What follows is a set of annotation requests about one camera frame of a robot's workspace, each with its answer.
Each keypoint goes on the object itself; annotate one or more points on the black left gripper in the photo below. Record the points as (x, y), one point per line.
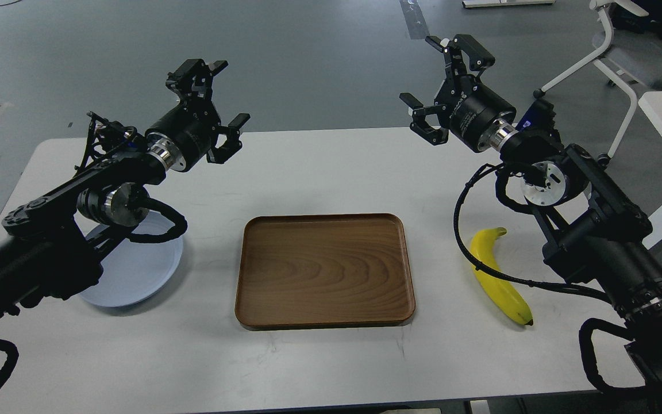
(192, 126)

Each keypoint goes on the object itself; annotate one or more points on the light blue plate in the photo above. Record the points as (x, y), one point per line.
(134, 272)

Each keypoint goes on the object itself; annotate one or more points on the white office chair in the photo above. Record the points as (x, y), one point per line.
(617, 53)

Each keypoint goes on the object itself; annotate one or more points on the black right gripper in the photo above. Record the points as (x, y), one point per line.
(464, 106)

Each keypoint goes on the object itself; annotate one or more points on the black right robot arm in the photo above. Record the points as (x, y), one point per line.
(594, 233)

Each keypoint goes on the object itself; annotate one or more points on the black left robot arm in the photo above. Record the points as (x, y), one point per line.
(56, 243)

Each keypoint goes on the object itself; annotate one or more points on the brown wooden tray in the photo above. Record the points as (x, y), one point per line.
(324, 271)

